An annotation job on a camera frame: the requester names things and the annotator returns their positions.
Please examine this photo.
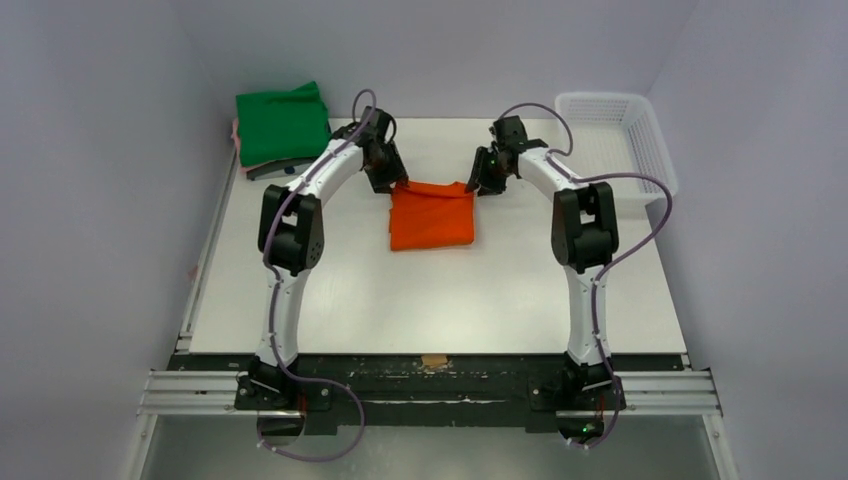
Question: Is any folded grey t-shirt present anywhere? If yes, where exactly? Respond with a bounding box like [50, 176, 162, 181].
[245, 157, 317, 181]

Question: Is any brown tape piece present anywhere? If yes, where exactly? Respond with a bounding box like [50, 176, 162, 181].
[421, 354, 450, 371]

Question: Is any folded green t-shirt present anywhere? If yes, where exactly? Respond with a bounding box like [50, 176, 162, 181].
[235, 81, 330, 168]

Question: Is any white plastic basket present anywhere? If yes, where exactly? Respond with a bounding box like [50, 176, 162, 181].
[554, 92, 678, 195]

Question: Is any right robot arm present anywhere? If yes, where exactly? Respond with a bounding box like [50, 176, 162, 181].
[466, 115, 619, 395]

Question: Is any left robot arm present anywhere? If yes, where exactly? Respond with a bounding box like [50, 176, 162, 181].
[244, 107, 408, 396]

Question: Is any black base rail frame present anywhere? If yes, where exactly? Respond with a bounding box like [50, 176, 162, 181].
[139, 354, 721, 441]

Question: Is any orange t-shirt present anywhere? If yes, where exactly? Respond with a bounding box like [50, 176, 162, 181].
[388, 181, 475, 252]

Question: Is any folded pink t-shirt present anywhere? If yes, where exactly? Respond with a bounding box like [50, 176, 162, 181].
[230, 118, 279, 173]

